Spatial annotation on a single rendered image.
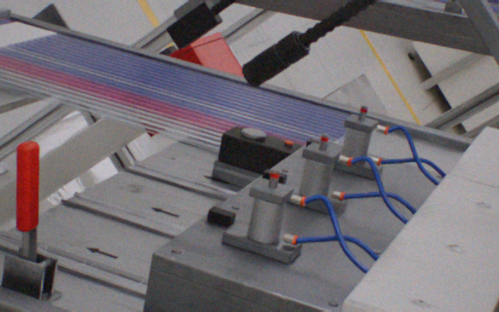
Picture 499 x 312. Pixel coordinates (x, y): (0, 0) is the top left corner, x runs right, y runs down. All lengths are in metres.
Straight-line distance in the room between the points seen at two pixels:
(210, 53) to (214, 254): 1.08
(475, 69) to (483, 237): 4.62
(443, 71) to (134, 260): 4.62
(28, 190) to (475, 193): 0.36
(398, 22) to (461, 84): 3.36
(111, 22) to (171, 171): 2.23
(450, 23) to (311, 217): 1.28
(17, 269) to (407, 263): 0.26
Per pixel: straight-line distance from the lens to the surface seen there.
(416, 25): 2.07
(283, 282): 0.70
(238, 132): 1.03
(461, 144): 1.29
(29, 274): 0.75
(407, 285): 0.69
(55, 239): 0.85
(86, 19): 3.15
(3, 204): 2.03
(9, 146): 2.45
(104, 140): 1.88
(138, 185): 0.99
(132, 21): 3.34
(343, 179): 0.91
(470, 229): 0.81
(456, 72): 5.40
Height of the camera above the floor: 1.52
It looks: 26 degrees down
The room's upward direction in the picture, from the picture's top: 58 degrees clockwise
